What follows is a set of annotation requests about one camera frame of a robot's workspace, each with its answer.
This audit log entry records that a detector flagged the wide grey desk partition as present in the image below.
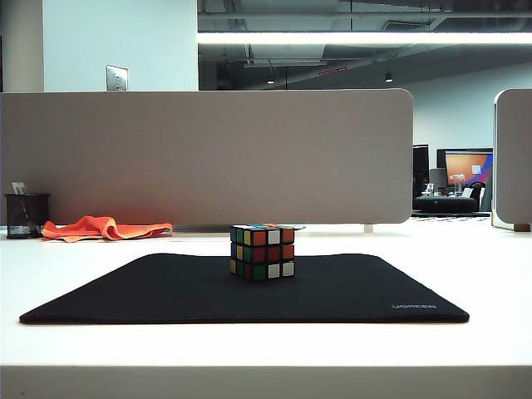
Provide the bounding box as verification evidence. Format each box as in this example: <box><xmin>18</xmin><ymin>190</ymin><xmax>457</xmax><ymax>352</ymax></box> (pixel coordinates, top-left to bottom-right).
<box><xmin>0</xmin><ymin>87</ymin><xmax>416</xmax><ymax>228</ymax></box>

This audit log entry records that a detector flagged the black mesh pen holder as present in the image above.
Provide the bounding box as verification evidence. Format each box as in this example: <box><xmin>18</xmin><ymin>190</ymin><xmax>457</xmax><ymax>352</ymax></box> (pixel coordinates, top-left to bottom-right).
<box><xmin>3</xmin><ymin>193</ymin><xmax>52</xmax><ymax>240</ymax></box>

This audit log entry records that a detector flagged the black mouse pad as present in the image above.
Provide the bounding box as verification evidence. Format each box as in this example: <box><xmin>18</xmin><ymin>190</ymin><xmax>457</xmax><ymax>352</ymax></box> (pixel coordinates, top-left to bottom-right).
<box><xmin>18</xmin><ymin>252</ymin><xmax>471</xmax><ymax>325</ymax></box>

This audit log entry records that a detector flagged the multicoloured puzzle cube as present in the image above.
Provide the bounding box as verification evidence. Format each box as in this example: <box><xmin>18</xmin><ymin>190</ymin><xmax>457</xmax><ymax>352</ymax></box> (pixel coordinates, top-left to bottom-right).
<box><xmin>229</xmin><ymin>223</ymin><xmax>297</xmax><ymax>283</ymax></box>

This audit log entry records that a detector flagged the long ceiling light strip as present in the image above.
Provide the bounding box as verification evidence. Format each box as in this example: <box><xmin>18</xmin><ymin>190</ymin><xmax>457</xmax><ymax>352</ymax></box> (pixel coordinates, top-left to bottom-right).
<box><xmin>197</xmin><ymin>31</ymin><xmax>532</xmax><ymax>46</ymax></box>

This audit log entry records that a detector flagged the large display monitor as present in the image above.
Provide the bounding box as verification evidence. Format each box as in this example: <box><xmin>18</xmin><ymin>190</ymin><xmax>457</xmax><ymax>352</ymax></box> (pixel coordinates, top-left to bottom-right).
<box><xmin>436</xmin><ymin>147</ymin><xmax>495</xmax><ymax>189</ymax></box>

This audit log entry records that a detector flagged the narrow grey desk partition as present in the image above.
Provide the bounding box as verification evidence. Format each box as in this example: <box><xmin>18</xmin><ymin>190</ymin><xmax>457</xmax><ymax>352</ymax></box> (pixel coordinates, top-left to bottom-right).
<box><xmin>493</xmin><ymin>87</ymin><xmax>532</xmax><ymax>229</ymax></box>

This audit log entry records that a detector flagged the metal wall switch plate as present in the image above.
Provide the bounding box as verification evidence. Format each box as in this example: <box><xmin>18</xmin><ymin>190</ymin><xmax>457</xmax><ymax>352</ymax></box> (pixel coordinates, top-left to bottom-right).
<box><xmin>106</xmin><ymin>64</ymin><xmax>130</xmax><ymax>91</ymax></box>

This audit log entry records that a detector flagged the tall black cabinet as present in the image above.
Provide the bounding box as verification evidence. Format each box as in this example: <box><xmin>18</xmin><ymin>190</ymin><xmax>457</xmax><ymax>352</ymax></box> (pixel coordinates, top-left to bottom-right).
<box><xmin>413</xmin><ymin>144</ymin><xmax>431</xmax><ymax>197</ymax></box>

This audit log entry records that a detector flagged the orange cloth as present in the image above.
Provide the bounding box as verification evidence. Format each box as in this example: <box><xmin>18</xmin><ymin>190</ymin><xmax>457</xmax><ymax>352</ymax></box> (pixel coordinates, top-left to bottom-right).
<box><xmin>41</xmin><ymin>214</ymin><xmax>174</xmax><ymax>242</ymax></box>

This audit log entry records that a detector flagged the round black low table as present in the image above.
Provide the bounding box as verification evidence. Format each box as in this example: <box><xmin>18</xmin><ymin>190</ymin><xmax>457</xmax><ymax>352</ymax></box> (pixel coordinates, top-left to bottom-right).
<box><xmin>413</xmin><ymin>194</ymin><xmax>478</xmax><ymax>214</ymax></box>

